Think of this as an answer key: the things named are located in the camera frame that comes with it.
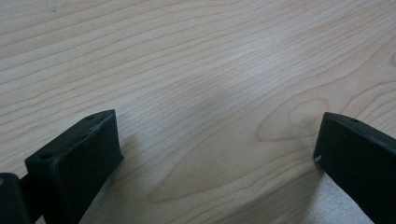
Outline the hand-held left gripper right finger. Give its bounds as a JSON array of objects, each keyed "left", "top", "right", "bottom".
[{"left": 313, "top": 111, "right": 396, "bottom": 224}]

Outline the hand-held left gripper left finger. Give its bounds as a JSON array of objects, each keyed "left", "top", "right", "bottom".
[{"left": 20, "top": 108, "right": 124, "bottom": 224}]

